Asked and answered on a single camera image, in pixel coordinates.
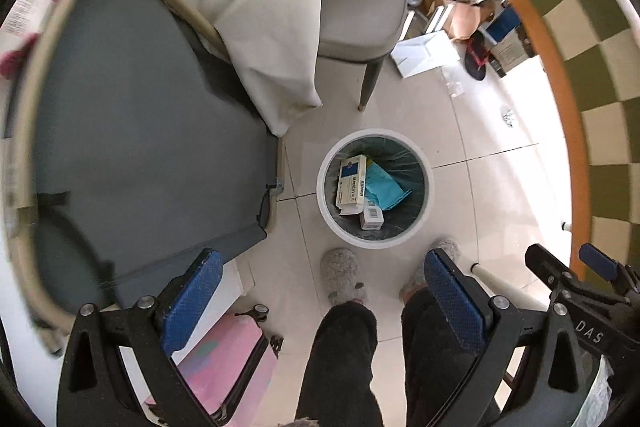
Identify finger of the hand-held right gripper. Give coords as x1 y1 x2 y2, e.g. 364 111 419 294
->
525 244 577 304
579 243 640 295

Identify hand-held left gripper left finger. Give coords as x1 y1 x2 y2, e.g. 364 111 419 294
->
56 248 224 427

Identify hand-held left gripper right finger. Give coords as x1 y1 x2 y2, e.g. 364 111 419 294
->
424 248 587 427

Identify white round trash bin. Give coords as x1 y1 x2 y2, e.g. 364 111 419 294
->
316 131 432 244

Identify grey fluffy slipper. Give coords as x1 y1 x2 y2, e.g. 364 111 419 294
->
400 237 461 303
320 248 368 308

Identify white crinkled plastic bag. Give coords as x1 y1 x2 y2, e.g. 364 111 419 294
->
584 356 615 427

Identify pink suitcase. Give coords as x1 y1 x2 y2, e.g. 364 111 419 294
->
145 304 286 427

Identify person's right leg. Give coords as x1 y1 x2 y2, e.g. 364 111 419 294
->
400 289 501 427

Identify person's leg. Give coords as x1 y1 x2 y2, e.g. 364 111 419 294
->
400 289 501 427
295 302 378 427

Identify small white barcode box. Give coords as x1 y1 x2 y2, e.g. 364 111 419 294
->
359 206 386 230

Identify person's left leg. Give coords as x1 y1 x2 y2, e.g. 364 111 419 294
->
295 302 378 427

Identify teal paper packet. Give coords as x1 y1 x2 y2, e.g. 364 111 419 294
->
364 161 413 210

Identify dark bin liner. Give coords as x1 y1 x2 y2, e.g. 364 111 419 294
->
324 138 423 238

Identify white blue medicine box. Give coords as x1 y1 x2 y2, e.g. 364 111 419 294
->
334 154 371 215

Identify grey folding bed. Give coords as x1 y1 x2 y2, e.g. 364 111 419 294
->
0 0 286 353

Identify table with checkered cloth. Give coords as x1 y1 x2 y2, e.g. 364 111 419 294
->
457 0 640 288

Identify crumpled clear plastic scrap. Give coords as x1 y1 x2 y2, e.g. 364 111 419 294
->
442 72 463 100

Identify dark slipper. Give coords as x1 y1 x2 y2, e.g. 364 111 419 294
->
465 32 493 82

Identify blue printed box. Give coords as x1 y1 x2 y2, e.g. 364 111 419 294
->
482 7 536 74

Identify white flat paper box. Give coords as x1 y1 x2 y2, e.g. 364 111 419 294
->
390 31 461 78

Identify copper coloured carton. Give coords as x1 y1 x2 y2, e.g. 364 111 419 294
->
451 1 482 42

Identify beige plain cloth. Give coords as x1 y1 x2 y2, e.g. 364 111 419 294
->
177 0 358 138

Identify grey upholstered chair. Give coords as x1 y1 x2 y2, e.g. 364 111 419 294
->
122 0 412 112

